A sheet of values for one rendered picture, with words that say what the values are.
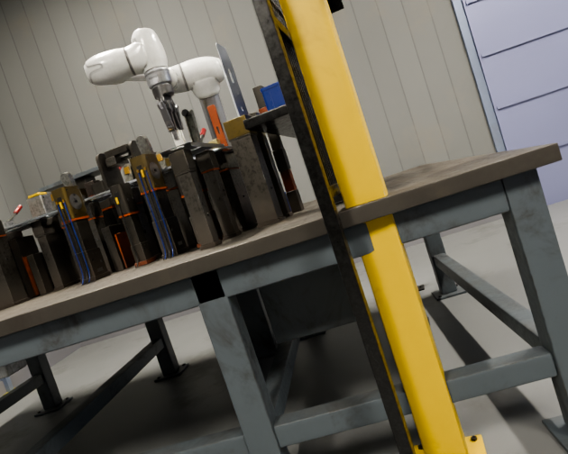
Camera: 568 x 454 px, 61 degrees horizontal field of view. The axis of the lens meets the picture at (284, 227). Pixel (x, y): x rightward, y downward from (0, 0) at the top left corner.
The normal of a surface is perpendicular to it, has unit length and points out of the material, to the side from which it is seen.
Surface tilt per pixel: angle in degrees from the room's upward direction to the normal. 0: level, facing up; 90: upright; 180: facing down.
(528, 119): 90
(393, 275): 90
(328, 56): 90
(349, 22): 90
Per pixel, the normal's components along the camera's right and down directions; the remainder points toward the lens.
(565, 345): -0.10, 0.10
